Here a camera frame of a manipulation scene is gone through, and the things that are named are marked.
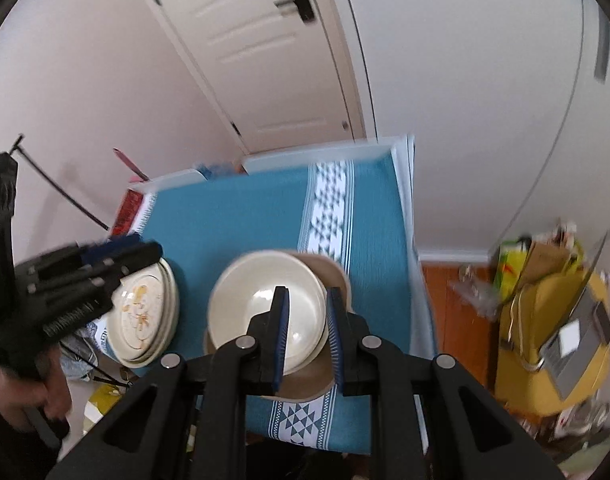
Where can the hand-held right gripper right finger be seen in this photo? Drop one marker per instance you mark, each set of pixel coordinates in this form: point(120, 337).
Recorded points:
point(333, 340)

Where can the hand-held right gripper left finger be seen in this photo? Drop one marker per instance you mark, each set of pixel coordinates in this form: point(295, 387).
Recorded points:
point(283, 340)

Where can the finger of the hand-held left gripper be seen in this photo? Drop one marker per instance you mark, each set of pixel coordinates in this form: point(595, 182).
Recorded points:
point(140, 255)
point(110, 246)

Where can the cream bowl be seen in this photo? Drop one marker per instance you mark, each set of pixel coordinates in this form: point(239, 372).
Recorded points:
point(245, 300)

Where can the brown plate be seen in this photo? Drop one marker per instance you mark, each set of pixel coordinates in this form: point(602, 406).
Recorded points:
point(337, 277)

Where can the person's left forearm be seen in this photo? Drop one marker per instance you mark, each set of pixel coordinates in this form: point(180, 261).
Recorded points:
point(5, 452)

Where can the person's left hand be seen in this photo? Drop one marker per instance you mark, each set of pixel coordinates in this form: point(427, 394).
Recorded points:
point(15, 395)

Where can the red box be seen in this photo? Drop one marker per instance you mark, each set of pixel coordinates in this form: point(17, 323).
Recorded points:
point(127, 212)

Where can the blue white patterned bag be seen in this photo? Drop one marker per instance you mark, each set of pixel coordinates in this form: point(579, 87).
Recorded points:
point(87, 347)

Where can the red stick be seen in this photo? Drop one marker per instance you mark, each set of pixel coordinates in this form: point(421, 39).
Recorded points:
point(130, 164)

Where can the yellow green packet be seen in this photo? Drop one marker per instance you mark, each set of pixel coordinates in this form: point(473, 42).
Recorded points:
point(102, 405)

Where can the blue orange packet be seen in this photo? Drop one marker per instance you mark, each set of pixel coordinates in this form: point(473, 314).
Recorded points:
point(220, 169)

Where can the clear plastic bag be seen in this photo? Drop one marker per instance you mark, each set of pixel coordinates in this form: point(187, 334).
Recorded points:
point(475, 292)

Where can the blue patterned tablecloth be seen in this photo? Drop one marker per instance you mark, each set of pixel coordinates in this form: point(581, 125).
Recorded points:
point(295, 152)

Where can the green yellow bag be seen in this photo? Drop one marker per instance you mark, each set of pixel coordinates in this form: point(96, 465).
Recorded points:
point(510, 265)

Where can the brown paper bag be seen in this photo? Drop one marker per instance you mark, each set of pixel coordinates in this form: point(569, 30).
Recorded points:
point(542, 265)

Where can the white door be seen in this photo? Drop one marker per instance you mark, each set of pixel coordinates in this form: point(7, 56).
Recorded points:
point(265, 60)

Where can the grey laptop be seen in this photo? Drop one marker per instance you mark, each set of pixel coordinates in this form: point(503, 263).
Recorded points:
point(580, 360)

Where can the phone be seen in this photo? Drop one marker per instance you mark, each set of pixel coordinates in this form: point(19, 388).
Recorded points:
point(602, 322)

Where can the green mat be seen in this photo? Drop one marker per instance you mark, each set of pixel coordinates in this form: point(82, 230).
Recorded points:
point(590, 452)

